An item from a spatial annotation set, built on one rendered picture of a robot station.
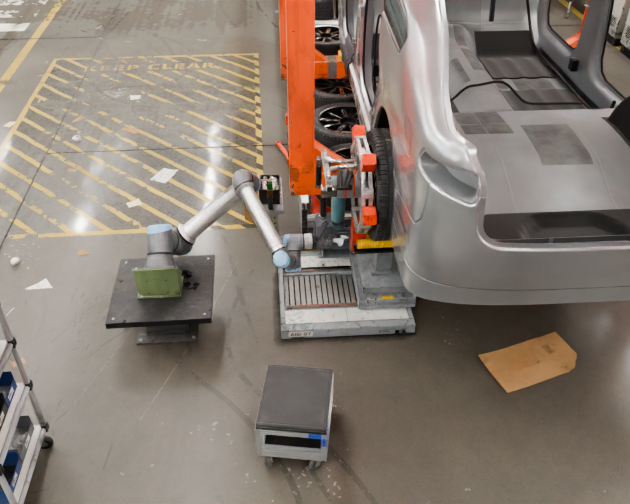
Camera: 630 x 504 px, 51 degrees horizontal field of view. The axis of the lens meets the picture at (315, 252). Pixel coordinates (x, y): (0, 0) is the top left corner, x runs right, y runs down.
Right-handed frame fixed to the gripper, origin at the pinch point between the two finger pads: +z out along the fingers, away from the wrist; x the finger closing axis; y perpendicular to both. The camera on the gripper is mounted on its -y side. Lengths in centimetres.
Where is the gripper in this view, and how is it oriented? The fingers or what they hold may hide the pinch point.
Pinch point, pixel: (346, 236)
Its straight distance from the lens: 384.0
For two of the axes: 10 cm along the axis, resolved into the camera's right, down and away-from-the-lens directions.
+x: 0.6, -1.1, -9.9
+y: 0.4, 9.9, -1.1
